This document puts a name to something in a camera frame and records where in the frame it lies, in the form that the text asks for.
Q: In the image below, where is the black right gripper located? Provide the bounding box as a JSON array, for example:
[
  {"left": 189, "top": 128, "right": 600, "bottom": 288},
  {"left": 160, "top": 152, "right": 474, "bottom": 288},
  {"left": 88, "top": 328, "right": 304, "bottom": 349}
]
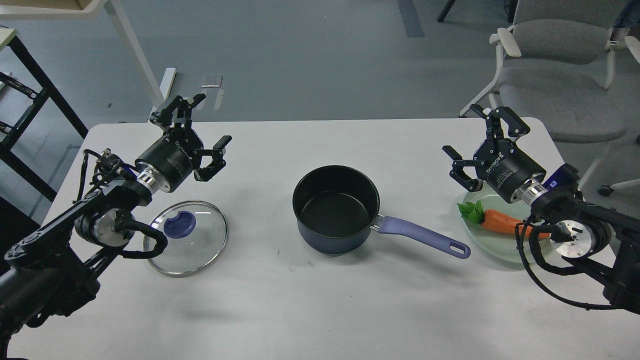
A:
[{"left": 442, "top": 104, "right": 547, "bottom": 204}]

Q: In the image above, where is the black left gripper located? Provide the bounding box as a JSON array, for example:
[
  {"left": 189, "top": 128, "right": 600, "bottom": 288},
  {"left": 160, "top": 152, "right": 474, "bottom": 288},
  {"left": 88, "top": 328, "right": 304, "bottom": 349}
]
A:
[{"left": 135, "top": 93, "right": 233, "bottom": 193}]

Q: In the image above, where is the glass lid with blue knob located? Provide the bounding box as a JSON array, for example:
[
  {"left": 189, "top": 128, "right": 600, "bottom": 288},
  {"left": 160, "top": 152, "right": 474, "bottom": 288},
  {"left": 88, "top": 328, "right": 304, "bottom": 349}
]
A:
[{"left": 147, "top": 200, "right": 229, "bottom": 278}]

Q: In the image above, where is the blue saucepan with handle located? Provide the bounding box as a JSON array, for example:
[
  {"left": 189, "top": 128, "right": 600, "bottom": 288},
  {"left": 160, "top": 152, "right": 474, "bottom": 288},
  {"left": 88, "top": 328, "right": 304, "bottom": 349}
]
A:
[{"left": 292, "top": 165, "right": 471, "bottom": 259}]

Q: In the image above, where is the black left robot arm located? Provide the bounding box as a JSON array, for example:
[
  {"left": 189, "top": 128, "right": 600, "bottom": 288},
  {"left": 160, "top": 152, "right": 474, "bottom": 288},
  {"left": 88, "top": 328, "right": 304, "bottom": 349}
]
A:
[{"left": 1, "top": 93, "right": 232, "bottom": 360}]

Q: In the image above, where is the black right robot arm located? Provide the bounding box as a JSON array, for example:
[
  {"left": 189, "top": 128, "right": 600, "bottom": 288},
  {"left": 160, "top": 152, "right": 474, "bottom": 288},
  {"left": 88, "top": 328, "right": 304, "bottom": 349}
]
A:
[{"left": 442, "top": 104, "right": 640, "bottom": 314}]

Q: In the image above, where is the toy orange carrot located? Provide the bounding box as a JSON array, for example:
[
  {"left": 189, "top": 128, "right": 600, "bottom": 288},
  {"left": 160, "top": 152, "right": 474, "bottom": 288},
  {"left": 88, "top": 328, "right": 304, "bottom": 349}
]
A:
[{"left": 457, "top": 200, "right": 533, "bottom": 238}]

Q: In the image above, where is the clear glass plate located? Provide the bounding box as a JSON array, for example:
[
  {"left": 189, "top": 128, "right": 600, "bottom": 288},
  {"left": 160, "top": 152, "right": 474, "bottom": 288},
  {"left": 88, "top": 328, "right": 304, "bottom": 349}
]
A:
[{"left": 461, "top": 186, "right": 531, "bottom": 270}]

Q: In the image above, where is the grey office chair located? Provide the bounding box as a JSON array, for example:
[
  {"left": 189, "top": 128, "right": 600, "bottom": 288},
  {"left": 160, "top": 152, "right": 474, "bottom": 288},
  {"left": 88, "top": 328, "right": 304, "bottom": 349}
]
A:
[{"left": 471, "top": 0, "right": 627, "bottom": 189}]

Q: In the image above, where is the black metal rack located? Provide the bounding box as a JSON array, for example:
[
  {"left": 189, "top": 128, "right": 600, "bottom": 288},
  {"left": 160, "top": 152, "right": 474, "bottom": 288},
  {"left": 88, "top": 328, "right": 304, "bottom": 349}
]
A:
[{"left": 0, "top": 27, "right": 89, "bottom": 202}]

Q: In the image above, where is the white desk frame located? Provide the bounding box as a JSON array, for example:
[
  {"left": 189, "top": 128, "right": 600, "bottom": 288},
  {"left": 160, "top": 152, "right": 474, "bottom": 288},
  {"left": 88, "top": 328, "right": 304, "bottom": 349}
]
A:
[{"left": 0, "top": 0, "right": 178, "bottom": 116}]

